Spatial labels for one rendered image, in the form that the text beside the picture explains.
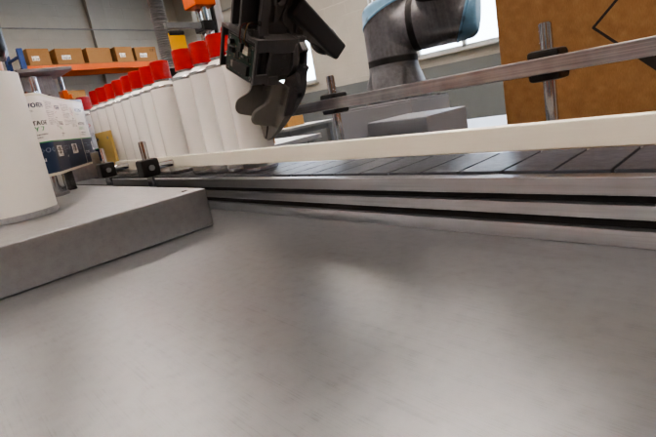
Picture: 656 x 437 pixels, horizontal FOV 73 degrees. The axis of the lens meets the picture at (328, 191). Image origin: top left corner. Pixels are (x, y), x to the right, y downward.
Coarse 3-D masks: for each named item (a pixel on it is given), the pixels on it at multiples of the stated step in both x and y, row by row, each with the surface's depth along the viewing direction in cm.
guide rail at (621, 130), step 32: (480, 128) 36; (512, 128) 34; (544, 128) 32; (576, 128) 31; (608, 128) 30; (640, 128) 28; (128, 160) 94; (160, 160) 81; (192, 160) 72; (224, 160) 66; (256, 160) 60; (288, 160) 55; (320, 160) 51
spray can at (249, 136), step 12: (228, 72) 61; (228, 84) 62; (240, 84) 61; (228, 96) 63; (240, 96) 62; (240, 120) 62; (240, 132) 63; (252, 132) 63; (240, 144) 64; (252, 144) 63; (264, 144) 63; (252, 168) 64; (264, 168) 64
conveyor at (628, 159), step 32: (352, 160) 57; (384, 160) 52; (416, 160) 48; (448, 160) 45; (480, 160) 42; (512, 160) 39; (544, 160) 36; (576, 160) 34; (608, 160) 33; (640, 160) 31
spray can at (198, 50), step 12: (192, 48) 69; (204, 48) 69; (192, 60) 70; (204, 60) 69; (192, 72) 69; (204, 72) 68; (192, 84) 70; (204, 84) 69; (204, 96) 69; (204, 108) 70; (204, 120) 70; (216, 120) 70; (204, 132) 71; (216, 132) 70; (216, 144) 71; (216, 168) 72
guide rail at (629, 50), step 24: (600, 48) 35; (624, 48) 34; (648, 48) 32; (480, 72) 42; (504, 72) 40; (528, 72) 39; (552, 72) 38; (360, 96) 53; (384, 96) 51; (408, 96) 48
